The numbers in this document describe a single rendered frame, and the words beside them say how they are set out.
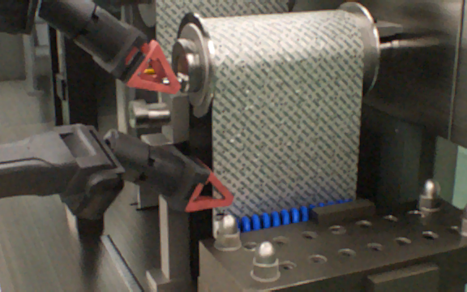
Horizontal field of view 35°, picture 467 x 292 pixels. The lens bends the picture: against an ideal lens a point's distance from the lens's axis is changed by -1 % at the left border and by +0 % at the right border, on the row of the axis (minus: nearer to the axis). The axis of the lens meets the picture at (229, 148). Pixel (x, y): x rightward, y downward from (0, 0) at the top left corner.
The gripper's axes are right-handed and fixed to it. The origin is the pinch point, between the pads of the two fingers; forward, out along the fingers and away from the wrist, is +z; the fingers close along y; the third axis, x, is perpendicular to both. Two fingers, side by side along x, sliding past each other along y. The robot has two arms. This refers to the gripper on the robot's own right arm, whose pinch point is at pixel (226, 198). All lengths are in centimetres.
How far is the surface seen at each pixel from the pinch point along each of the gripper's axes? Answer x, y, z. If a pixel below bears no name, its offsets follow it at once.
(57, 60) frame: 3, -47, -18
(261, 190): 3.1, 0.2, 4.4
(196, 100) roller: 10.5, -4.2, -9.1
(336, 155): 12.4, 0.3, 13.4
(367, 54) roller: 27.6, -0.3, 10.2
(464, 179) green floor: 22, -208, 253
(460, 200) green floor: 11, -185, 234
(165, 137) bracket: 3.3, -9.6, -8.4
